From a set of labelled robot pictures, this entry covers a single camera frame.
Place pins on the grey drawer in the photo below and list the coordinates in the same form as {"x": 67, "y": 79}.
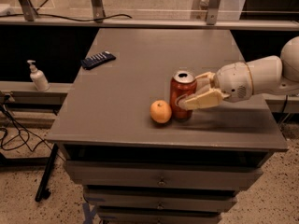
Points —
{"x": 150, "y": 216}
{"x": 169, "y": 176}
{"x": 160, "y": 199}

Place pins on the middle grey drawer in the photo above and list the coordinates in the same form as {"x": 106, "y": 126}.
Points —
{"x": 160, "y": 199}

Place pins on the orange fruit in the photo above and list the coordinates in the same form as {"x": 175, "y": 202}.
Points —
{"x": 160, "y": 111}

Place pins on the red coke can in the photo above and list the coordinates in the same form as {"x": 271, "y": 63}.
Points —
{"x": 182, "y": 84}

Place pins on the grey drawer cabinet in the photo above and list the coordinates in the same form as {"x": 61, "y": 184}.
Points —
{"x": 105, "y": 117}

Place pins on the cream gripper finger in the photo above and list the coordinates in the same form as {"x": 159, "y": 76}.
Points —
{"x": 211, "y": 98}
{"x": 205, "y": 82}

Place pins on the left metal bracket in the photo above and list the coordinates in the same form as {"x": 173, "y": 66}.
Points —
{"x": 28, "y": 10}

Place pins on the dark blue snack packet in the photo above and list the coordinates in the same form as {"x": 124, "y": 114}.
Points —
{"x": 91, "y": 62}

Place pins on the white pump dispenser bottle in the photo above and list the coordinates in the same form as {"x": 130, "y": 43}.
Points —
{"x": 38, "y": 77}

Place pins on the bottom grey drawer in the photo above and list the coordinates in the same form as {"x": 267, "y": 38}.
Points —
{"x": 150, "y": 216}

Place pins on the black metal stand leg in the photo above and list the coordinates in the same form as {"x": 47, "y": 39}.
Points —
{"x": 42, "y": 191}

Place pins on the middle metal bracket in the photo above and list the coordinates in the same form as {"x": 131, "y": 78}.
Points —
{"x": 98, "y": 10}

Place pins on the right metal bracket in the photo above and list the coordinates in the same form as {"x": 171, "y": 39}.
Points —
{"x": 212, "y": 12}

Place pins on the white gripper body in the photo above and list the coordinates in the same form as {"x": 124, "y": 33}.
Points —
{"x": 234, "y": 80}

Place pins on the metal bracket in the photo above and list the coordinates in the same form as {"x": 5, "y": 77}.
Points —
{"x": 98, "y": 10}
{"x": 28, "y": 10}
{"x": 212, "y": 12}

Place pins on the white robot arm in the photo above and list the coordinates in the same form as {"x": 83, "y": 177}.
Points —
{"x": 277, "y": 75}

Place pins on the top grey drawer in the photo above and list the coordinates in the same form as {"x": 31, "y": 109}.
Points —
{"x": 169, "y": 176}

